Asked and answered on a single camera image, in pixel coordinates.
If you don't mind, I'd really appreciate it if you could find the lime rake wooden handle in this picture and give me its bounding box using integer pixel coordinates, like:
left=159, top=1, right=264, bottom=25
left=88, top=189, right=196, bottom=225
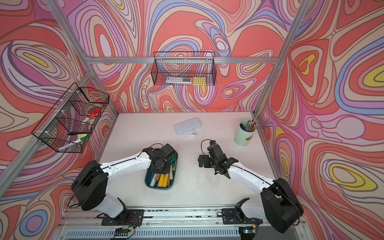
left=171, top=154, right=178, bottom=172

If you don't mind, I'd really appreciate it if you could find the green rake wooden handle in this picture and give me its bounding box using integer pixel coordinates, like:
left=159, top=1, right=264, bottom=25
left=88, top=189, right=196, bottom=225
left=167, top=166, right=174, bottom=187

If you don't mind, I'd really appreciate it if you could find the light blue rake pale handle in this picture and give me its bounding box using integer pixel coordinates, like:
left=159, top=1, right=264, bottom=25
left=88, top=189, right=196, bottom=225
left=150, top=174, right=157, bottom=187

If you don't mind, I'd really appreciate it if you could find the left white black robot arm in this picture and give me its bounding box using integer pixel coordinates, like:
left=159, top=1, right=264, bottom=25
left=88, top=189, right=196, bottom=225
left=71, top=144, right=177, bottom=218

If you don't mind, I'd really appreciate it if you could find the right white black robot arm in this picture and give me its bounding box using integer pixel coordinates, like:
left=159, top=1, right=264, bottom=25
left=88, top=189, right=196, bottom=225
left=198, top=140, right=304, bottom=233

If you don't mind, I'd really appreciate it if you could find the teal storage box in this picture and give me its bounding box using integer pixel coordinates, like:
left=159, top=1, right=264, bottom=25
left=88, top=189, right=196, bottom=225
left=144, top=153, right=178, bottom=190

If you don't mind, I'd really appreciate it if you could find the green pencil cup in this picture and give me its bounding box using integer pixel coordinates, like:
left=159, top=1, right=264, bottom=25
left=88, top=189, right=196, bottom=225
left=234, top=120, right=256, bottom=147

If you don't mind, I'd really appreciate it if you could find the white pencil case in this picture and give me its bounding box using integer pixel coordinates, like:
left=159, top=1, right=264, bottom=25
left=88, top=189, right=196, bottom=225
left=174, top=118, right=202, bottom=135

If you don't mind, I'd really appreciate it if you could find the coloured pencils bunch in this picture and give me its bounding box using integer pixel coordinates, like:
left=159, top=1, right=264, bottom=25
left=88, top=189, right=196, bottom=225
left=245, top=120, right=257, bottom=133

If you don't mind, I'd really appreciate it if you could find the red marker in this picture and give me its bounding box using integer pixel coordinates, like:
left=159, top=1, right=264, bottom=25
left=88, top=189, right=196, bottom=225
left=82, top=109, right=100, bottom=124

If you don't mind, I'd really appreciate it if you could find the yellow eraser in basket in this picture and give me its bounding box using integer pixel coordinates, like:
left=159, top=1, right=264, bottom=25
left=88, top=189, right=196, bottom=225
left=192, top=77, right=207, bottom=86

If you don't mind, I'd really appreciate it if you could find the green white marker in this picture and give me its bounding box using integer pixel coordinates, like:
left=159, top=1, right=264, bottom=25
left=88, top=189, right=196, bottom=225
left=58, top=137, right=86, bottom=151

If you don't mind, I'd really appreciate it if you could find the yellow handled tool in box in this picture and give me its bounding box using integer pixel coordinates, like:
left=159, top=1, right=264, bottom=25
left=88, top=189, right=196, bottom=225
left=158, top=174, right=169, bottom=188

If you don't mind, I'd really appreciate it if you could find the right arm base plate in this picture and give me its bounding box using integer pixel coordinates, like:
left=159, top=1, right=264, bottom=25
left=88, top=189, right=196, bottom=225
left=217, top=198, right=263, bottom=226

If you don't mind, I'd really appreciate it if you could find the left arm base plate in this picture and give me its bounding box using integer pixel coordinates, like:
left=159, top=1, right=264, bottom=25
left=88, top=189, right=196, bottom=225
left=102, top=210, right=145, bottom=227

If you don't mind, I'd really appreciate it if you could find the black wire basket back wall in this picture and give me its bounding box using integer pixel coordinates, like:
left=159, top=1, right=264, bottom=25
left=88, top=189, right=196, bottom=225
left=151, top=51, right=217, bottom=86

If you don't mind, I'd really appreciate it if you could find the black wire basket wall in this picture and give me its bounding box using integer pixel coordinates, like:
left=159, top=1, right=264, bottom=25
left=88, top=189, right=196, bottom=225
left=32, top=83, right=110, bottom=153
left=151, top=51, right=217, bottom=86

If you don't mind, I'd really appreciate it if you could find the black wire basket left wall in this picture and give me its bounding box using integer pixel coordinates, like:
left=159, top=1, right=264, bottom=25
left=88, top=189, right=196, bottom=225
left=32, top=83, right=110, bottom=153

